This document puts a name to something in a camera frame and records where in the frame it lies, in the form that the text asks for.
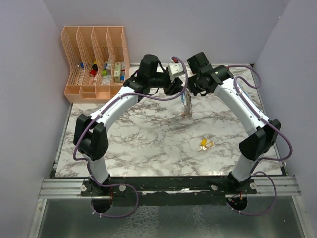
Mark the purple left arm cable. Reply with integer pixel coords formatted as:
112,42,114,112
73,56,188,219

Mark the peach plastic file organiser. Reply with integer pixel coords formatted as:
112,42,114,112
61,26,130,103

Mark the green white box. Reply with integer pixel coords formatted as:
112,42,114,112
113,62,121,83

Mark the yellow tagged key bunch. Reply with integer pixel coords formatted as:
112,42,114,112
197,138,214,152

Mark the red black small bottle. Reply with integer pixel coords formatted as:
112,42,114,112
89,64,98,77

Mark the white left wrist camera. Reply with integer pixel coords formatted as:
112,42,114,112
168,63,185,78

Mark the blue handled key ring organiser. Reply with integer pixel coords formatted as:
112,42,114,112
181,90,192,118

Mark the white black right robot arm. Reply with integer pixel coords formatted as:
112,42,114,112
187,52,281,194

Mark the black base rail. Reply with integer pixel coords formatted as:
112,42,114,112
81,176,257,206

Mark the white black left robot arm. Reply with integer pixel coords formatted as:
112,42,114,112
73,54,188,196

